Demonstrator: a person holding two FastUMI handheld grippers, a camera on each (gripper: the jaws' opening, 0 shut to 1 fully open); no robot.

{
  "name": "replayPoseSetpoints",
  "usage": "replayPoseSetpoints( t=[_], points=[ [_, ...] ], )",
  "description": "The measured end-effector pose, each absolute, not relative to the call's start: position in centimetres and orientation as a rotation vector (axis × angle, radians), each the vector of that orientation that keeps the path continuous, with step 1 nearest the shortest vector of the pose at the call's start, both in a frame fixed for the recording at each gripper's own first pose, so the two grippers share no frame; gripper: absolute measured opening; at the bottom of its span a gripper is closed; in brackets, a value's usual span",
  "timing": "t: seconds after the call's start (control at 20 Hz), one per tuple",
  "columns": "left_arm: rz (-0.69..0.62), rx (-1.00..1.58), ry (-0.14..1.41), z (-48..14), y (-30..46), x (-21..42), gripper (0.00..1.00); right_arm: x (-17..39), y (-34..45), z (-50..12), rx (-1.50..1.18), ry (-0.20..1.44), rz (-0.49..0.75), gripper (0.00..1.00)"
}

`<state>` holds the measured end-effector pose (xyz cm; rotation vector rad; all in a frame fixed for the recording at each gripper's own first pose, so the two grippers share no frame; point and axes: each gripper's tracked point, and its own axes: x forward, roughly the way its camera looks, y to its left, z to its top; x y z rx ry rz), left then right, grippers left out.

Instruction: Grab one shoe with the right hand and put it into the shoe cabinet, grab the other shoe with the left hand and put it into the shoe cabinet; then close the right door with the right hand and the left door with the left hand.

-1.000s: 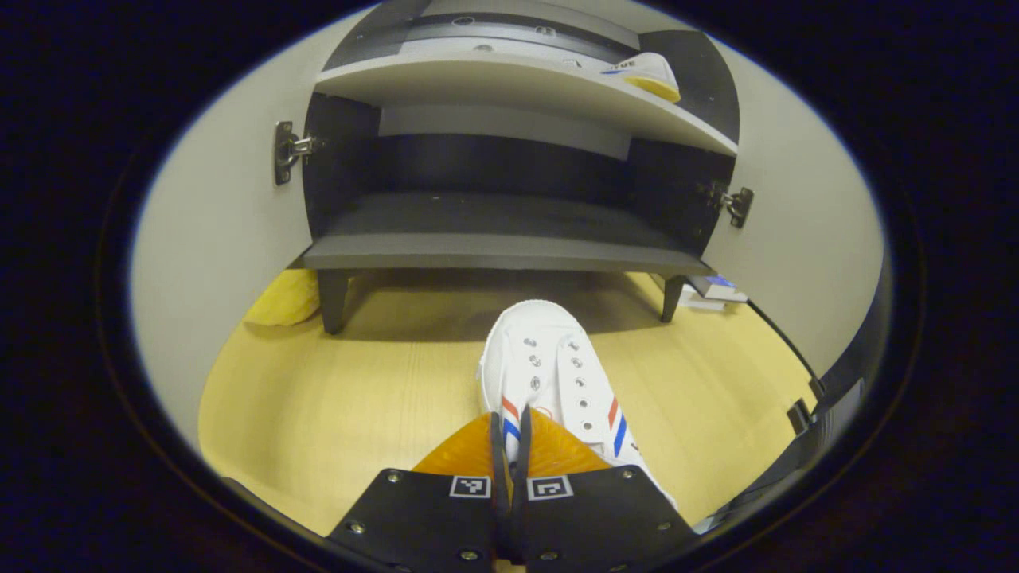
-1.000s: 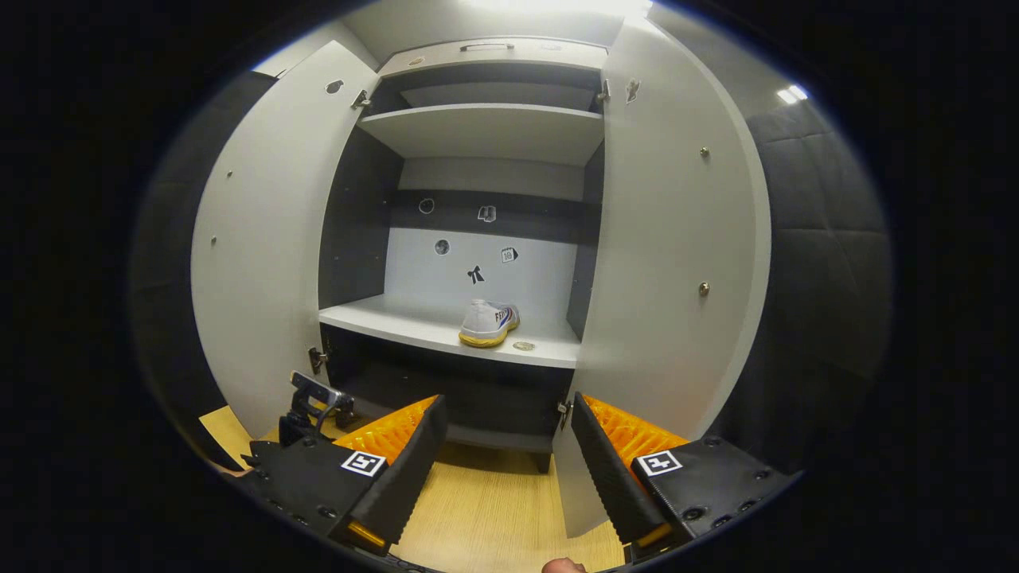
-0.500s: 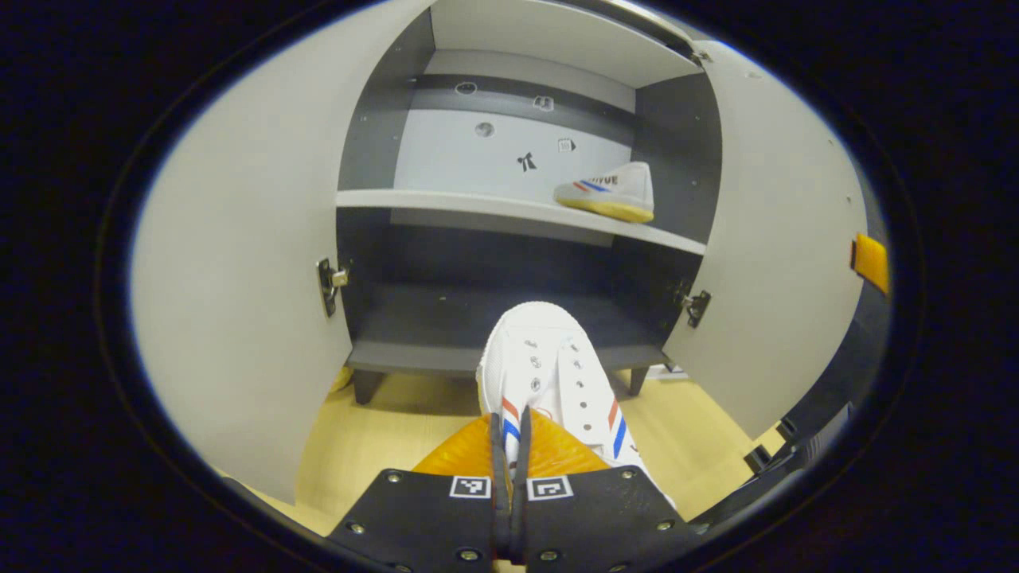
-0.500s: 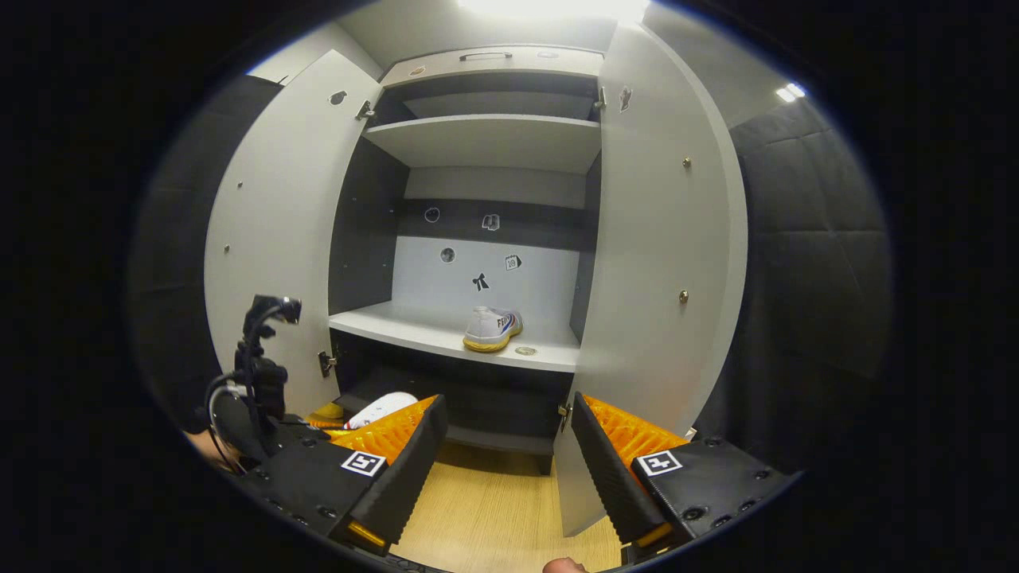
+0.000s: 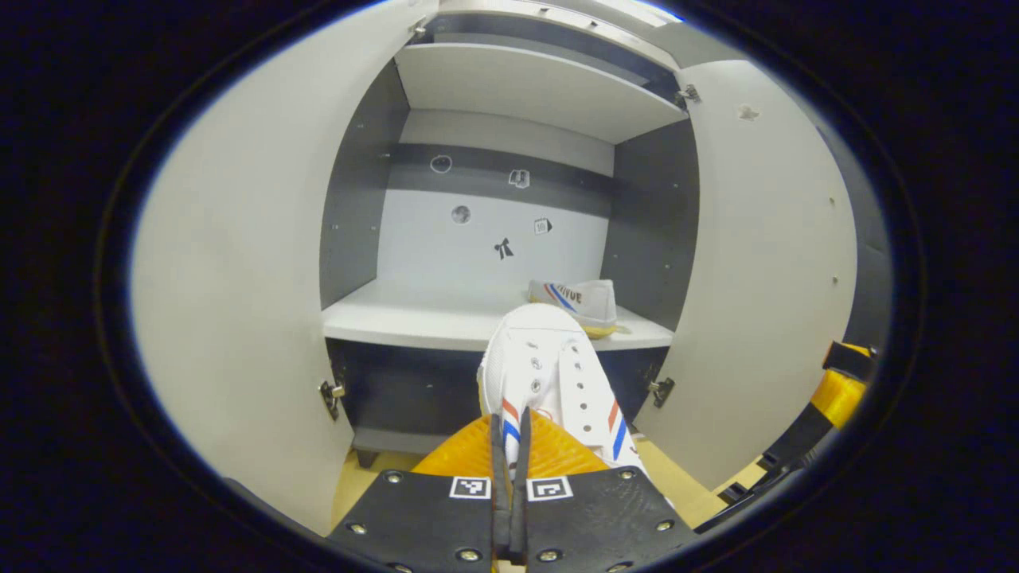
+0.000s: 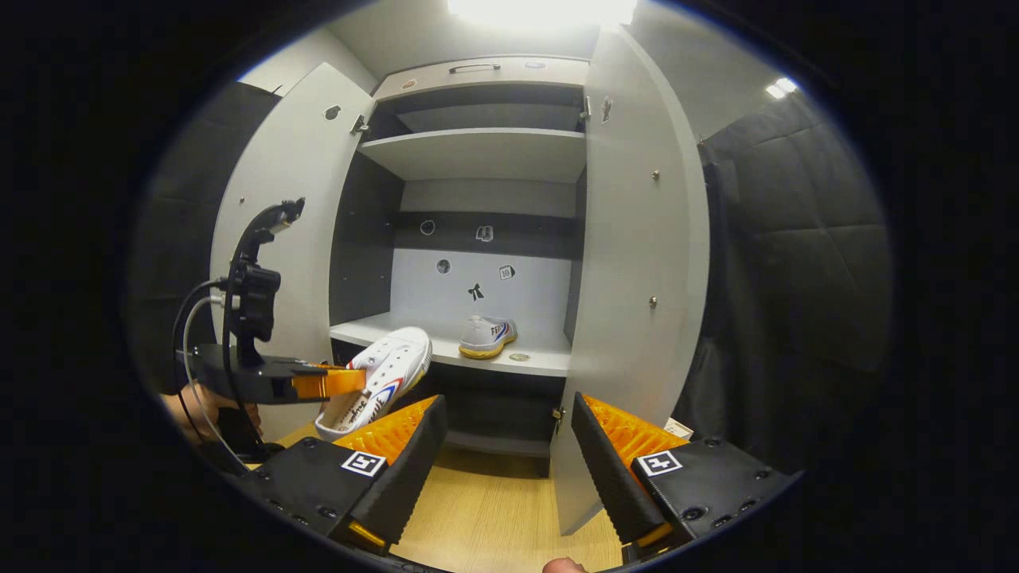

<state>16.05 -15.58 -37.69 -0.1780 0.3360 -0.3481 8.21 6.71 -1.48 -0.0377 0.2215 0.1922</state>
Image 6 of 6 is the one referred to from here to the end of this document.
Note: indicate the small ceiling light panel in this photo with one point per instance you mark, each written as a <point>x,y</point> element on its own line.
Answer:
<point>782,87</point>

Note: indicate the large ceiling light panel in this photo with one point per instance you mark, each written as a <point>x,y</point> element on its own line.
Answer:
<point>541,9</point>

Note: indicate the grey shoe cabinet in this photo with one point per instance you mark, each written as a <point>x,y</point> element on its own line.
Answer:
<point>478,151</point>

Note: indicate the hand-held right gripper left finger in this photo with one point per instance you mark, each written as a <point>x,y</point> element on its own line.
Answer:
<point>414,477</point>

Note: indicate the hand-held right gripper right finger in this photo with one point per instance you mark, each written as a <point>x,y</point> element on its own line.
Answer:
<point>613,485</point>

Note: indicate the white canvas shoe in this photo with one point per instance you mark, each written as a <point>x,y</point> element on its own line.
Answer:
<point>486,338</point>
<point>390,366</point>

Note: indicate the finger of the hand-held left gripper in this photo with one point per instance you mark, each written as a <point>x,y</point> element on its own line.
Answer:
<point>326,383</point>

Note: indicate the grey shoe cabinet door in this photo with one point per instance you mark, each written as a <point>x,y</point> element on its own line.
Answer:
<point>637,239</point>
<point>302,175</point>

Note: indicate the grey cabinet drawer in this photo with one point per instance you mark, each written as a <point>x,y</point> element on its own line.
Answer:
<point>430,79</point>

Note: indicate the black backdrop cloth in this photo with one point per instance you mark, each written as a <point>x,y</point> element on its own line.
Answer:
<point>796,278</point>

